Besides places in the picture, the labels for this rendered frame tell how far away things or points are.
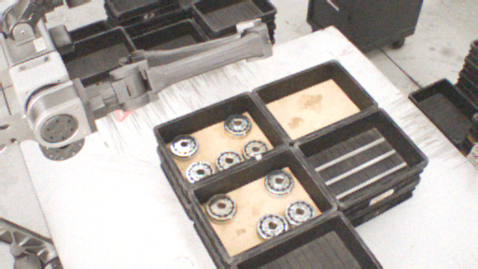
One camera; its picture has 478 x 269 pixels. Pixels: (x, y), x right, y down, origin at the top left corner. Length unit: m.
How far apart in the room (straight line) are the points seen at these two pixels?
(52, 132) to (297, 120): 1.08
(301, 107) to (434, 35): 2.09
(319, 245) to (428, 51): 2.36
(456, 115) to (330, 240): 1.52
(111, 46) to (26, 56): 1.63
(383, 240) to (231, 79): 0.98
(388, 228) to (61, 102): 1.26
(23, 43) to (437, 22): 3.30
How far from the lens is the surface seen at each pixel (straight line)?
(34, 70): 1.34
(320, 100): 2.17
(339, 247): 1.78
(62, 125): 1.28
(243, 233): 1.78
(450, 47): 3.99
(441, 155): 2.28
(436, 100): 3.14
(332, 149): 2.01
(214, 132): 2.03
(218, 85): 2.38
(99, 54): 2.95
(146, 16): 3.11
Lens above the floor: 2.37
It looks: 50 degrees down
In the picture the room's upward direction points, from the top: 1 degrees clockwise
